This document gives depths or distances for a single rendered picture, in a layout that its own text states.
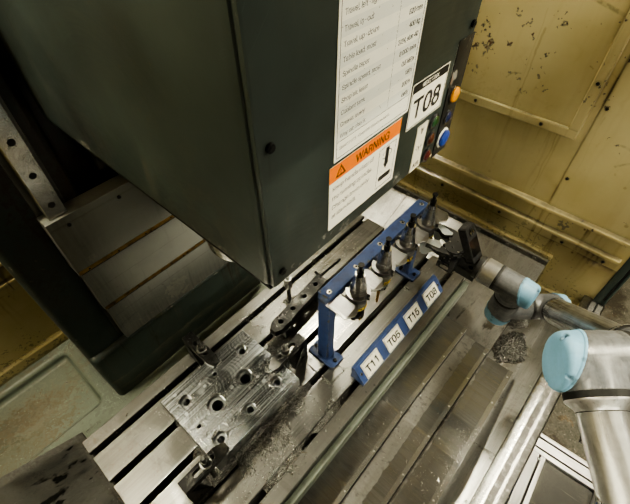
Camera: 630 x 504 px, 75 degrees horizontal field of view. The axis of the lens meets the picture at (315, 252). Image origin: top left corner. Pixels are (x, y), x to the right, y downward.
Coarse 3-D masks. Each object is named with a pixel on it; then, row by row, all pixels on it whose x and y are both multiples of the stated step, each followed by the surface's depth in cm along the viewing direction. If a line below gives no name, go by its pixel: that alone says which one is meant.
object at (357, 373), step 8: (432, 280) 138; (424, 288) 136; (440, 288) 140; (416, 296) 134; (408, 304) 132; (424, 304) 135; (400, 312) 130; (424, 312) 135; (392, 320) 128; (400, 320) 129; (400, 328) 128; (408, 328) 130; (384, 336) 124; (376, 344) 122; (384, 344) 124; (368, 352) 121; (384, 352) 124; (360, 360) 119; (384, 360) 124; (352, 368) 118; (360, 368) 118; (352, 376) 121; (360, 376) 118
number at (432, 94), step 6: (444, 78) 61; (438, 84) 60; (426, 90) 58; (432, 90) 60; (438, 90) 61; (426, 96) 59; (432, 96) 61; (438, 96) 62; (426, 102) 60; (432, 102) 62; (438, 102) 63; (426, 108) 61; (432, 108) 63
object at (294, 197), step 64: (0, 0) 59; (64, 0) 45; (128, 0) 37; (192, 0) 31; (256, 0) 30; (320, 0) 34; (448, 0) 51; (64, 64) 57; (128, 64) 44; (192, 64) 36; (256, 64) 33; (320, 64) 38; (64, 128) 76; (128, 128) 54; (192, 128) 42; (256, 128) 36; (320, 128) 44; (384, 128) 55; (192, 192) 52; (256, 192) 42; (320, 192) 50; (384, 192) 65; (256, 256) 50
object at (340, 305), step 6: (336, 300) 102; (342, 300) 102; (348, 300) 102; (330, 306) 101; (336, 306) 101; (342, 306) 101; (348, 306) 101; (354, 306) 101; (336, 312) 100; (342, 312) 100; (348, 312) 100; (354, 312) 100; (342, 318) 99; (348, 318) 99
